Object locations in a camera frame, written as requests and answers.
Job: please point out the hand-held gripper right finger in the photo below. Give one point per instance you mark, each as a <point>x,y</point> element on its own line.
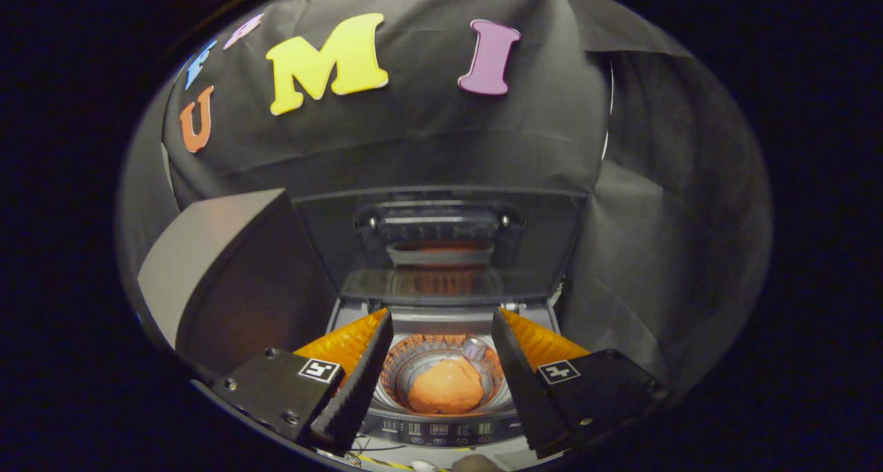
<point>521,389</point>

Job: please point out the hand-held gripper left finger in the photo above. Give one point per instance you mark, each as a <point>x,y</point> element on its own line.
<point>359,389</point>

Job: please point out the orange polo shirt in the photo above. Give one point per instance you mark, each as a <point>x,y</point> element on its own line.
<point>445,389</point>

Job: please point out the dark grey washing machine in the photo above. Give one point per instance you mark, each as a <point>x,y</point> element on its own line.
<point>441,430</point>

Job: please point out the dark washing machine lid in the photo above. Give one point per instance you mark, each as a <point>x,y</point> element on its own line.
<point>441,251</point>

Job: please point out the grey cabinet with white door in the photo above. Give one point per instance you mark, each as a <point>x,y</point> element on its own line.
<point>221,265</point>

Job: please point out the black backdrop cloth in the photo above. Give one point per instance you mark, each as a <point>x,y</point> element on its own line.
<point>428,134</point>

